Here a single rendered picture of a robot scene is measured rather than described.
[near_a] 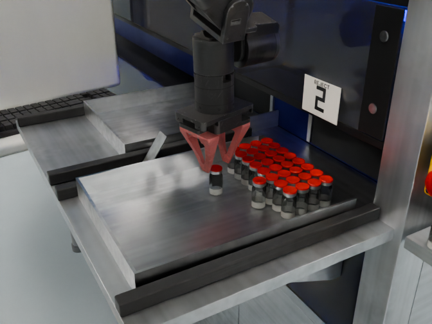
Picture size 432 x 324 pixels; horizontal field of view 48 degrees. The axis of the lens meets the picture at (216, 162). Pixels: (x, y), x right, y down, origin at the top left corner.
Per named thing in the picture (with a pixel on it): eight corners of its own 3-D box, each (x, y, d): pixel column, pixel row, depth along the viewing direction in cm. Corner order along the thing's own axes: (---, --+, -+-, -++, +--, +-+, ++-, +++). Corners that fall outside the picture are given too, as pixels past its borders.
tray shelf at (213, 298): (207, 92, 128) (207, 85, 127) (429, 224, 74) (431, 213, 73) (17, 128, 107) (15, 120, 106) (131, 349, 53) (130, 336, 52)
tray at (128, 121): (216, 90, 123) (216, 77, 122) (278, 125, 103) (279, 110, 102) (85, 116, 108) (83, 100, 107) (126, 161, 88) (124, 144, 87)
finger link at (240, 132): (251, 164, 76) (252, 108, 72) (218, 180, 72) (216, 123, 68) (221, 150, 81) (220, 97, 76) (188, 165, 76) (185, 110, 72)
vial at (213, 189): (218, 188, 80) (218, 164, 78) (225, 193, 78) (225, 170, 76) (206, 191, 79) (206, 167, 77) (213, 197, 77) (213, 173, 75)
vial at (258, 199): (260, 200, 76) (261, 174, 74) (268, 207, 74) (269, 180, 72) (248, 204, 75) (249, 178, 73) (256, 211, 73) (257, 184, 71)
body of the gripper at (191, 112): (254, 115, 73) (255, 67, 69) (204, 135, 67) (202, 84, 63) (224, 103, 77) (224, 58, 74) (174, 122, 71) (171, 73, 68)
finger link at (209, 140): (243, 168, 75) (244, 112, 71) (209, 184, 71) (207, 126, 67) (214, 153, 80) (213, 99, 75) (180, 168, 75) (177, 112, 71)
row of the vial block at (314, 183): (256, 162, 88) (258, 139, 86) (321, 209, 74) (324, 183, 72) (246, 164, 87) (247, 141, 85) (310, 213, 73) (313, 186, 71)
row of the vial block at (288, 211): (235, 168, 86) (236, 144, 84) (298, 217, 72) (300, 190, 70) (225, 170, 85) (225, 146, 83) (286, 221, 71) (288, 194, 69)
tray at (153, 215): (256, 151, 92) (257, 134, 90) (353, 218, 72) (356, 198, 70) (78, 197, 77) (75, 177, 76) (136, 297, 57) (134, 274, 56)
